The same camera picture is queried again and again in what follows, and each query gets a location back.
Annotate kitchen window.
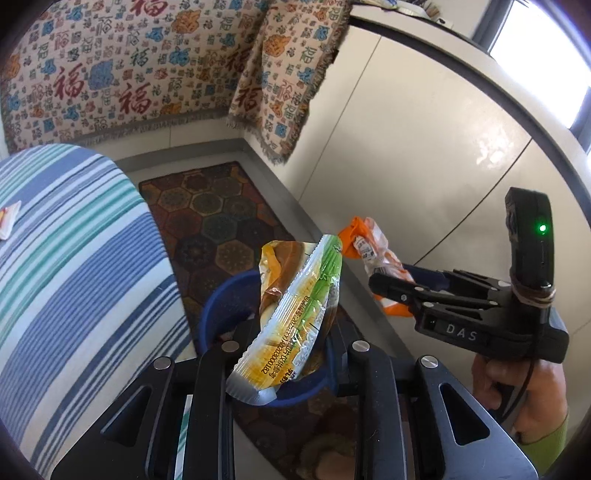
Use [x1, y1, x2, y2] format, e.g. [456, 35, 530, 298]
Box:
[472, 1, 590, 152]

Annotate hexagon patterned floor rug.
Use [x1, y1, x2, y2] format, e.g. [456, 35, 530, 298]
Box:
[139, 162, 356, 479]

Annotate green yellow snack wrapper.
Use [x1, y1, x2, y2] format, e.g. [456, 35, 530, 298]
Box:
[226, 234, 342, 406]

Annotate orange snack bag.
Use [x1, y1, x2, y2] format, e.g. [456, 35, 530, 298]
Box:
[337, 216, 417, 319]

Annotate blue plastic waste basket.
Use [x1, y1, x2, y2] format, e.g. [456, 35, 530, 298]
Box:
[197, 270, 334, 408]

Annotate person's right hand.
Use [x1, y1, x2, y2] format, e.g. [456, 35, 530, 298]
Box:
[471, 355, 568, 444]

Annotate small white red wrapper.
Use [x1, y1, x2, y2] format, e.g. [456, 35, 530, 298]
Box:
[0, 201, 21, 241]

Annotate green sleeve forearm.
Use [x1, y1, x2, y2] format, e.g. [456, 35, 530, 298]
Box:
[518, 418, 568, 475]

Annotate patterned fu character blanket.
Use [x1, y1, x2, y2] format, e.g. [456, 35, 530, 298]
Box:
[1, 1, 352, 163]

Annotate white lower cabinets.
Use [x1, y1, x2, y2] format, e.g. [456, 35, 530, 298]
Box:
[244, 22, 591, 370]

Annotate blue striped tablecloth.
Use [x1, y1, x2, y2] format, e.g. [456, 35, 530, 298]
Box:
[1, 144, 195, 478]

